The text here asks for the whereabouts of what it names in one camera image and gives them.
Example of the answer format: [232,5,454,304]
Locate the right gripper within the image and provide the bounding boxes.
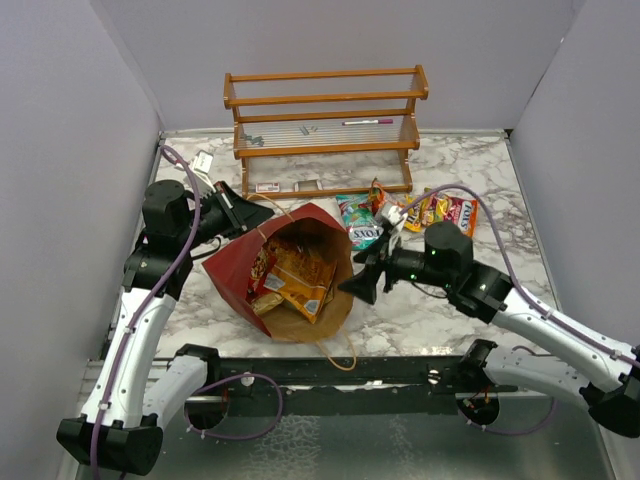
[339,227,455,302]

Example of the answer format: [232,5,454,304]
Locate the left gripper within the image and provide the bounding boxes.
[179,180,275,250]

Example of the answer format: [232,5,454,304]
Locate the green Fox's mint bag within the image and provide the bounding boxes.
[336,194,383,251]

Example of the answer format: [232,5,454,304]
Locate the red brown paper bag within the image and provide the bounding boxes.
[203,203,357,372]

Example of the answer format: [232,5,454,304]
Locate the yellow M&M's candy bag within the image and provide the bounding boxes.
[404,200,428,233]

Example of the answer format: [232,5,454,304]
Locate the small orange candy packet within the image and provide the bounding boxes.
[367,178,404,215]

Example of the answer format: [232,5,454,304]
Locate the orange Fox's candy bag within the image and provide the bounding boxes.
[420,193,478,238]

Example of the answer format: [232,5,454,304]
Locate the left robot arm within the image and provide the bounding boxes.
[56,180,274,476]

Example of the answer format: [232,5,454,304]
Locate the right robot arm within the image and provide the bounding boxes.
[338,221,639,438]

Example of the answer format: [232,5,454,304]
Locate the large orange snack bag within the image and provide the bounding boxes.
[263,237,337,324]

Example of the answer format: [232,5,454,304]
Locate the small red white card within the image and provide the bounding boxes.
[255,182,281,194]

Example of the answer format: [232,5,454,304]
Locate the grey clips on rack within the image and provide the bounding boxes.
[239,123,318,147]

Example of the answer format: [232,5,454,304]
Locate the wooden two-tier rack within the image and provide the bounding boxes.
[223,64,430,195]

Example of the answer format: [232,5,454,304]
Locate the pink white marker pen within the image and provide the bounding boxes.
[341,118,394,126]

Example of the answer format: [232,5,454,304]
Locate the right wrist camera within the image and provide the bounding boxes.
[375,202,408,251]

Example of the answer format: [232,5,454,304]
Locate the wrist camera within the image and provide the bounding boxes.
[191,150,214,175]
[375,202,408,251]

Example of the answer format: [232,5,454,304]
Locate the small white frame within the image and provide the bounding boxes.
[294,179,323,192]

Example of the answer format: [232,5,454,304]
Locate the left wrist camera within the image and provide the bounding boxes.
[191,150,214,175]

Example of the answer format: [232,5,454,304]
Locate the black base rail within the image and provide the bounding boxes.
[203,355,515,418]

